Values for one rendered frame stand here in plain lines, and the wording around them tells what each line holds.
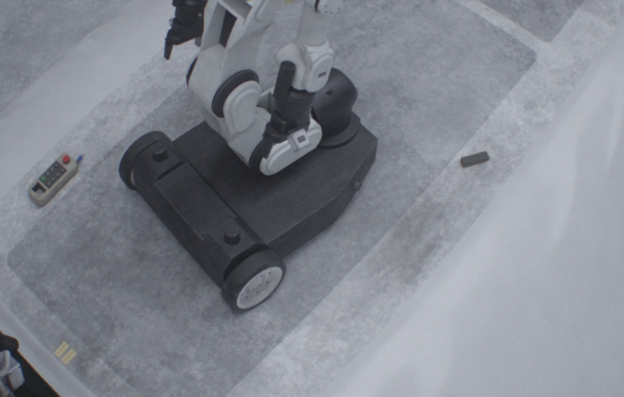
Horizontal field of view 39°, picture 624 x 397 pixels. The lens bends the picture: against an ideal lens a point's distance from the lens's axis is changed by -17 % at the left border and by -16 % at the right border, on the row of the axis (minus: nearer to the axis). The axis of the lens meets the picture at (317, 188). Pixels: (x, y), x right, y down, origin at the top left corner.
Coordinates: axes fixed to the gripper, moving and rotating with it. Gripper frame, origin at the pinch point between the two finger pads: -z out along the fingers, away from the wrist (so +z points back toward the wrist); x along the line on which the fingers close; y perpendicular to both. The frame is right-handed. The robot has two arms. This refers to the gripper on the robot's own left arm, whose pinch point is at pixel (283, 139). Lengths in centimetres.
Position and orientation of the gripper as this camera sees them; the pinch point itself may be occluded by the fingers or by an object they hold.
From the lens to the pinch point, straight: 249.3
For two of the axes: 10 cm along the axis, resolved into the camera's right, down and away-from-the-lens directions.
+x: -7.3, 3.8, -5.7
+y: 6.5, 6.3, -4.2
